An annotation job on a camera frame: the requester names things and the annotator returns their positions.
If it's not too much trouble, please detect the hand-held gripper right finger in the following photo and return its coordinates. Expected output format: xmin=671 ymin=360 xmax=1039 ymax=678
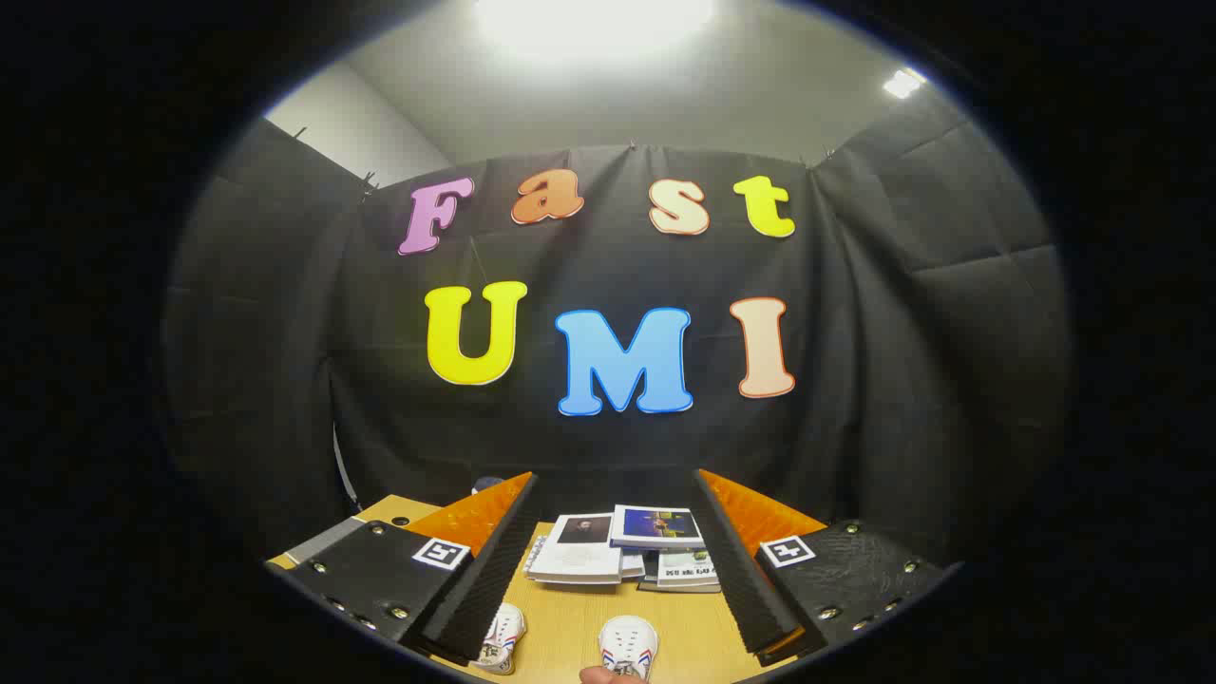
xmin=692 ymin=469 xmax=953 ymax=666

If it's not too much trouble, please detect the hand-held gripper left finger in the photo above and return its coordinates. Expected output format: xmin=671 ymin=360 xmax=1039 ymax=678
xmin=285 ymin=472 xmax=541 ymax=664

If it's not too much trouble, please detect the white canvas shoe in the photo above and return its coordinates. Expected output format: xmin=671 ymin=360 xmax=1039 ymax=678
xmin=598 ymin=615 xmax=659 ymax=680
xmin=472 ymin=602 xmax=527 ymax=675

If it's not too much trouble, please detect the teal white cover book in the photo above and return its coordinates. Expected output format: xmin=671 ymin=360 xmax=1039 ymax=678
xmin=638 ymin=549 xmax=721 ymax=595

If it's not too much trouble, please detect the white portrait cover book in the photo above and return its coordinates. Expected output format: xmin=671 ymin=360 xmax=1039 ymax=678
xmin=525 ymin=513 xmax=626 ymax=586

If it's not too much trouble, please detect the blue cover book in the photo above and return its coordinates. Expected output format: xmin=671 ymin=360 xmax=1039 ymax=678
xmin=608 ymin=504 xmax=707 ymax=553

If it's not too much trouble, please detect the black backdrop cloth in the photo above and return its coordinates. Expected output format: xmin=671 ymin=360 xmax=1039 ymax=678
xmin=161 ymin=90 xmax=1074 ymax=561

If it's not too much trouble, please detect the large ceiling light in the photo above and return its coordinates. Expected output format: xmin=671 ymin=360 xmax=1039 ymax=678
xmin=473 ymin=0 xmax=715 ymax=60

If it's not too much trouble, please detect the white cable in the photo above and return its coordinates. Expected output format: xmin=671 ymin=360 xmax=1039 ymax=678
xmin=332 ymin=426 xmax=362 ymax=509

